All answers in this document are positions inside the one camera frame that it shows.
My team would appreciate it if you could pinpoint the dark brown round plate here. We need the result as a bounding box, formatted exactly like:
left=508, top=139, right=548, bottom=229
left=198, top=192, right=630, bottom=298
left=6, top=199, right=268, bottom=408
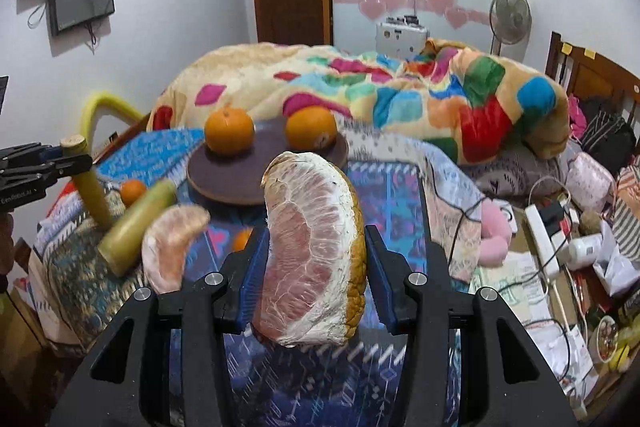
left=186, top=116, right=350, bottom=208

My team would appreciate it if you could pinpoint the colourful patchwork blanket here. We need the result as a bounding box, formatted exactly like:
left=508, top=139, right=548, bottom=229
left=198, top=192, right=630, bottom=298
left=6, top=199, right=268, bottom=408
left=148, top=38, right=572, bottom=166

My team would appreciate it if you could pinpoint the black striped bag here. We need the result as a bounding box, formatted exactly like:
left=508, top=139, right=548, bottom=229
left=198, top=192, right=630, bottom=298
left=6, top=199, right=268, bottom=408
left=580, top=111, right=637, bottom=178

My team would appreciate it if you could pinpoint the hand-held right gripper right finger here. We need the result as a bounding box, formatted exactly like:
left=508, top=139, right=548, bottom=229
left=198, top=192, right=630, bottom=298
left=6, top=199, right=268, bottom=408
left=364, top=225, right=577, bottom=427

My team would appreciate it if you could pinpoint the white box appliance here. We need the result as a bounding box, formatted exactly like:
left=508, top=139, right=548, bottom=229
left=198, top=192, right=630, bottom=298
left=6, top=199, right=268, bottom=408
left=375, top=14, right=431, bottom=57

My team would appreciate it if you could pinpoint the wooden headboard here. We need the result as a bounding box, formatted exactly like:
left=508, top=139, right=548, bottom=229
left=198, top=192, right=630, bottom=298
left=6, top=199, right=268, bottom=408
left=544, top=31, right=640, bottom=128

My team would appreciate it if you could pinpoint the large orange with stem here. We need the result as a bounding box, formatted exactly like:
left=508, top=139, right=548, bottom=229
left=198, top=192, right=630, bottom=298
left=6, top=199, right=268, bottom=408
left=204, top=103, right=256, bottom=156

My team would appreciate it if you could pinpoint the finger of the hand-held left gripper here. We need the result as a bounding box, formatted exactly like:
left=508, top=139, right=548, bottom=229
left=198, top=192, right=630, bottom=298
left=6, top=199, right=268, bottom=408
left=0, top=155, right=94, bottom=190
left=0, top=143, right=67, bottom=174

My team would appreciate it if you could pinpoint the white plastic bottle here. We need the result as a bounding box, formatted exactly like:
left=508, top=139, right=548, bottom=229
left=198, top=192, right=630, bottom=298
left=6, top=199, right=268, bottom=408
left=562, top=233, right=606, bottom=271

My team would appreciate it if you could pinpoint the standing electric fan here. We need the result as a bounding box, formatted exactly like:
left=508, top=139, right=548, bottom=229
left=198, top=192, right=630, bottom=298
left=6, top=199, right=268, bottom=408
left=488, top=0, right=532, bottom=56

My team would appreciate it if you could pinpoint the blue patterned bed sheet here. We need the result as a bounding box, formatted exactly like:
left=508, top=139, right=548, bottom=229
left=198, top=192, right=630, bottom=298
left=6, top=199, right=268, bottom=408
left=29, top=127, right=487, bottom=427

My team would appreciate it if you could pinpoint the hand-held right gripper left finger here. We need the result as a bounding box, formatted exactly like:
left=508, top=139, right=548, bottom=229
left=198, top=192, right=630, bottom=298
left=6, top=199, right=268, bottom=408
left=50, top=226, right=271, bottom=427

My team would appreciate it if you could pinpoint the pink plush pillow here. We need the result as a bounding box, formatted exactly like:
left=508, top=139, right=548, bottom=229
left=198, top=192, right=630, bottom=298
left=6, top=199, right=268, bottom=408
left=479, top=201, right=517, bottom=266

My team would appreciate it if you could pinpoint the yellow foam tube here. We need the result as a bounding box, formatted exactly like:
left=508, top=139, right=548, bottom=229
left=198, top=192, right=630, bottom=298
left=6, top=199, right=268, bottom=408
left=78, top=92, right=145, bottom=156

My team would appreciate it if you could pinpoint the grey patterned pillow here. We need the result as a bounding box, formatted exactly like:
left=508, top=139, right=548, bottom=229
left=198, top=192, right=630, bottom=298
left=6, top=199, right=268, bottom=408
left=462, top=141, right=583, bottom=208

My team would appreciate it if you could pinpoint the white power strip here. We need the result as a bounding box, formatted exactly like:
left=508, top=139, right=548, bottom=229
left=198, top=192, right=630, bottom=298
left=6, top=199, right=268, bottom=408
left=522, top=205, right=562, bottom=279

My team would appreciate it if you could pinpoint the pile of white papers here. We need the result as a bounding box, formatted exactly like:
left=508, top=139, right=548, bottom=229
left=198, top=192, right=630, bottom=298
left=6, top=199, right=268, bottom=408
left=470, top=251, right=603, bottom=408

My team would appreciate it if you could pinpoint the large pomelo segment with rind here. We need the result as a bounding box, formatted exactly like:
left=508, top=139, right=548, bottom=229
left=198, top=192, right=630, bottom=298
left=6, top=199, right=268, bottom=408
left=251, top=150, right=366, bottom=348

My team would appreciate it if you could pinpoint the small peeled pomelo segment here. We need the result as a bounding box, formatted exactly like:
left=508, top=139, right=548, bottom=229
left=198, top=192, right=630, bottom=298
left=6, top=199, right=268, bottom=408
left=141, top=205, right=211, bottom=296

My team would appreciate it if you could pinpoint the yellow-green bamboo tube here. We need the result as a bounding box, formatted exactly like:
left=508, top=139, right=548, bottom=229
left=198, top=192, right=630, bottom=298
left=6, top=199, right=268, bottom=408
left=59, top=134, right=117, bottom=231

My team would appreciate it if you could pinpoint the pink quilted pouch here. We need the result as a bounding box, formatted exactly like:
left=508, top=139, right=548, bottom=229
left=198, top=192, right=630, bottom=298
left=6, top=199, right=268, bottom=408
left=565, top=151, right=617, bottom=214

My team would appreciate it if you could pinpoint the small tangerine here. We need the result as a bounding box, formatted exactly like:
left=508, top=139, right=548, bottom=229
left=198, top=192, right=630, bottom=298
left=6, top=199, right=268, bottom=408
left=119, top=179, right=149, bottom=208
left=232, top=227, right=255, bottom=253

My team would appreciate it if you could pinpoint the bowl of snacks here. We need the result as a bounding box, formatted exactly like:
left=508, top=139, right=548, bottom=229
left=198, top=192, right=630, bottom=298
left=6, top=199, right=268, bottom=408
left=588, top=315, right=632, bottom=365

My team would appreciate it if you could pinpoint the black cable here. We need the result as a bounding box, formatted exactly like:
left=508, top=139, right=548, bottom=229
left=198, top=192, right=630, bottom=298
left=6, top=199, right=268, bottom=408
left=422, top=152, right=488, bottom=280

